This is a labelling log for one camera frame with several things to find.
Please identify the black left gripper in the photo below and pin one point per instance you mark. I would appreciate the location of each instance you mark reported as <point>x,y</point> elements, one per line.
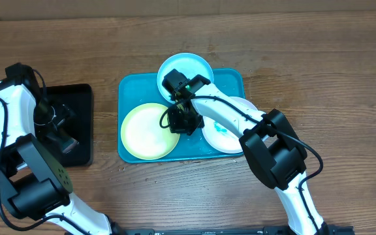
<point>62,112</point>

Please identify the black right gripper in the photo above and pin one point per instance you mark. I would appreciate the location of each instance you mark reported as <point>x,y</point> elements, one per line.
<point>175,128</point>

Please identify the pink plate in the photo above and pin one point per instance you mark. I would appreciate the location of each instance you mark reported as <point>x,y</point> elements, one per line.
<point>218,136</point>

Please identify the yellow plate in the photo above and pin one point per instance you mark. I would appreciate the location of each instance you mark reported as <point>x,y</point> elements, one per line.
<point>142,135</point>

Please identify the light blue plate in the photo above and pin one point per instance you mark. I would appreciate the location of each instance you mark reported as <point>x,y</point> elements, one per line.
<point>188,64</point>

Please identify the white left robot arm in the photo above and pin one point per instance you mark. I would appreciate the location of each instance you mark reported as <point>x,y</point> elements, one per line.
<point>33,183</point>

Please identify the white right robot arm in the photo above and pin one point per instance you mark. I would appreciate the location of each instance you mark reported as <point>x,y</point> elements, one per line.
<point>270,145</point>

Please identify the black plastic tray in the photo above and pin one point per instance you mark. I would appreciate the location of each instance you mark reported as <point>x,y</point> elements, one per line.
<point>79,97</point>

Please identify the teal plastic tray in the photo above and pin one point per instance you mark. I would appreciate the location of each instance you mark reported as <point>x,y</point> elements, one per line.
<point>137,89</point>

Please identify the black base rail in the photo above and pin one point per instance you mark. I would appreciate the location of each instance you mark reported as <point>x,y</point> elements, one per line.
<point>276,230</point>

